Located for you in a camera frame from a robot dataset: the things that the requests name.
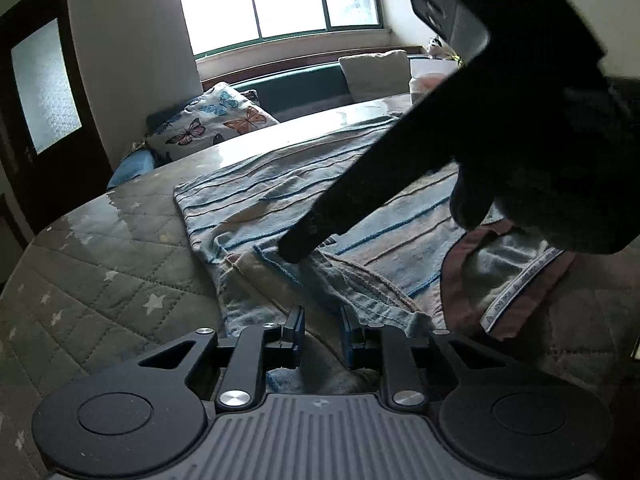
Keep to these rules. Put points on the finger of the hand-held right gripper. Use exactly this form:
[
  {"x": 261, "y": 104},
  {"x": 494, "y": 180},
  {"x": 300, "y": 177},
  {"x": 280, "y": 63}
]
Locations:
[{"x": 380, "y": 175}]

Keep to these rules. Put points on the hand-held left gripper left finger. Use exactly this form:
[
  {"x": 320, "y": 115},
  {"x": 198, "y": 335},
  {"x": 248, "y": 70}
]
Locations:
[{"x": 297, "y": 337}]

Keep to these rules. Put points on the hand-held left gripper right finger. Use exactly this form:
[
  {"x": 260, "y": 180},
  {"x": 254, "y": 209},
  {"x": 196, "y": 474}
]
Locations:
[{"x": 346, "y": 337}]

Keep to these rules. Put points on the person's right hand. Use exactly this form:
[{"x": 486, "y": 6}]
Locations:
[{"x": 560, "y": 175}]

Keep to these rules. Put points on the tissue box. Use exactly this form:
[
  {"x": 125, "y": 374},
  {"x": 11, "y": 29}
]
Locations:
[{"x": 422, "y": 86}]

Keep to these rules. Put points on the plain white pillow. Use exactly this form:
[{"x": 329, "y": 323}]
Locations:
[{"x": 375, "y": 72}]

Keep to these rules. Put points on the black and white plush toy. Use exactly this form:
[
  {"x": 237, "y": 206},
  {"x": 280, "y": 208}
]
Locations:
[{"x": 436, "y": 47}]

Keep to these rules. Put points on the teal upholstered bench sofa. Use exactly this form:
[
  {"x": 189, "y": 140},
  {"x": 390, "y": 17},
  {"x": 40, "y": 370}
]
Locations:
[{"x": 300, "y": 90}]

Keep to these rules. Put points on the butterfly print pillow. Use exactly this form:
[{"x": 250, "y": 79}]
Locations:
[{"x": 210, "y": 120}]

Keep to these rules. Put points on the quilted star tablecloth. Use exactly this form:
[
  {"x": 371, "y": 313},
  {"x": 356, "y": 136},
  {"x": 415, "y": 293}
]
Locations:
[{"x": 100, "y": 270}]

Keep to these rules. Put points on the blue seat cushion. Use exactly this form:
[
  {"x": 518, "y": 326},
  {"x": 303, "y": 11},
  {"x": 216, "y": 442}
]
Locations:
[{"x": 130, "y": 167}]

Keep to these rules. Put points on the dark wooden glass door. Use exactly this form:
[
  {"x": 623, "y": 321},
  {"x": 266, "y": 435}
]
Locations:
[{"x": 45, "y": 85}]

